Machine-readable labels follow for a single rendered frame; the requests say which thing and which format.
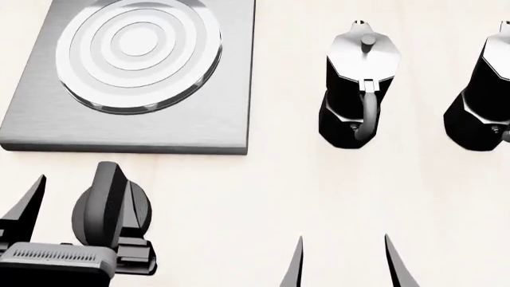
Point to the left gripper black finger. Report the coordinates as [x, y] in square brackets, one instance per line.
[30, 206]
[129, 209]

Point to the grey brushed metal stove plate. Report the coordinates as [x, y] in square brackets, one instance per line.
[36, 122]

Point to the grey vented wrist camera box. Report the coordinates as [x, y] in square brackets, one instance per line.
[60, 269]

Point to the black silver moka pot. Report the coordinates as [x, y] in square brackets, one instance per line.
[346, 98]
[484, 98]

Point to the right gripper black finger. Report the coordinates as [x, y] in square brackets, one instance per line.
[400, 269]
[294, 269]

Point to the dark grey stove knob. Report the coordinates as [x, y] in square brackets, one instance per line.
[91, 209]

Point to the round silver ringed burner disc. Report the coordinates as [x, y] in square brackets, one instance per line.
[137, 45]

